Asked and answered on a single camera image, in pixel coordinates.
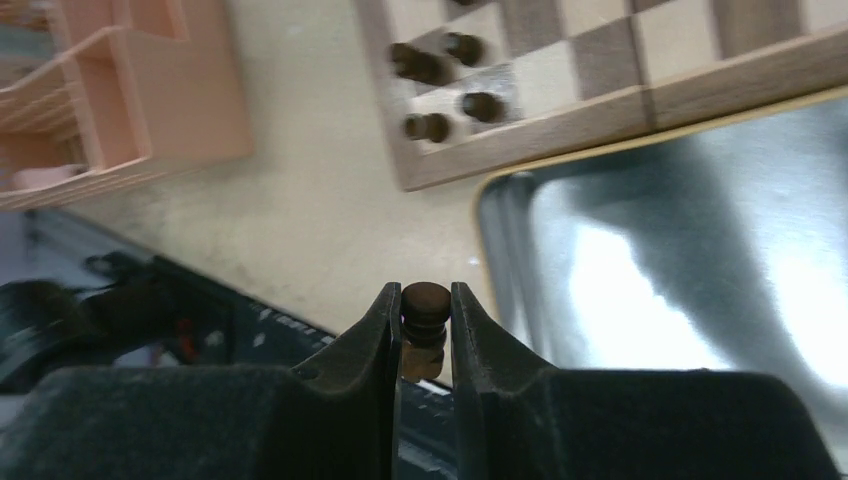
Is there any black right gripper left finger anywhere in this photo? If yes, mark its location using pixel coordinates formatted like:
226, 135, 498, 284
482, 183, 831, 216
1, 283, 401, 479

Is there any orange plastic basket tray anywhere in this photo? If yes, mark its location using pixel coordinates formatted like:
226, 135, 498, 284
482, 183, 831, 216
1, 1, 254, 211

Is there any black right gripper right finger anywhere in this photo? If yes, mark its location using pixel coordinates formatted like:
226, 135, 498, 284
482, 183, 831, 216
451, 282, 840, 479

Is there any dark chess piece on board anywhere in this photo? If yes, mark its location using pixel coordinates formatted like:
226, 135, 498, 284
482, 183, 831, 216
402, 113, 451, 143
387, 42, 460, 87
441, 31, 485, 67

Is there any metal gold-rimmed tin tray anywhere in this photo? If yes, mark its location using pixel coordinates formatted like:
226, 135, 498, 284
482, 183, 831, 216
476, 88, 847, 469

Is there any dark chess piece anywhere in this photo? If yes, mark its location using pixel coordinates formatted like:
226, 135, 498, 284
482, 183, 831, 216
401, 282, 451, 383
402, 113, 451, 143
387, 42, 460, 87
441, 31, 485, 67
460, 91, 504, 123

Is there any wooden chess board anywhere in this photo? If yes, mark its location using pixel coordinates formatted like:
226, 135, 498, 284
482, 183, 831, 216
355, 0, 847, 191

